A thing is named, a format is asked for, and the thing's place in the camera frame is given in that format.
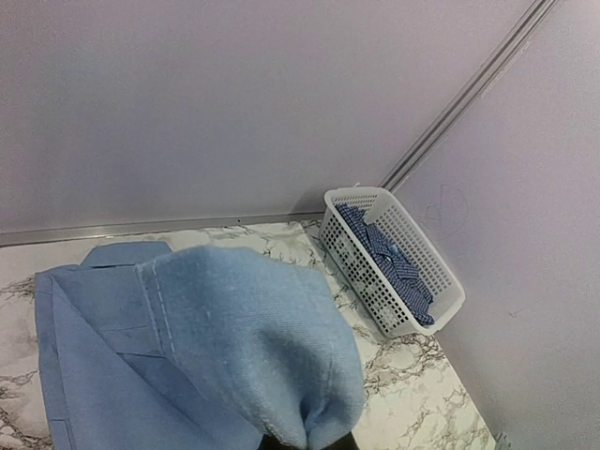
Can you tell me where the blue patterned shirt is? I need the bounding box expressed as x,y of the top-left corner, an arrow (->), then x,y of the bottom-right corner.
336,203 -> 435,326

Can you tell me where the right aluminium wall post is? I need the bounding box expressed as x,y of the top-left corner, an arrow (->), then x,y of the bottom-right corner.
379,0 -> 558,190

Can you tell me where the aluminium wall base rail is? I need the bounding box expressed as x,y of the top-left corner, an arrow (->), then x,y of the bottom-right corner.
1,211 -> 324,248

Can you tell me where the light blue long sleeve shirt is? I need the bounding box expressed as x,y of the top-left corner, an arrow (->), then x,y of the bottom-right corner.
34,242 -> 364,449

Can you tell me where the white plastic basket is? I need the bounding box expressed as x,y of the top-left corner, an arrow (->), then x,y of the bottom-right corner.
319,187 -> 466,338

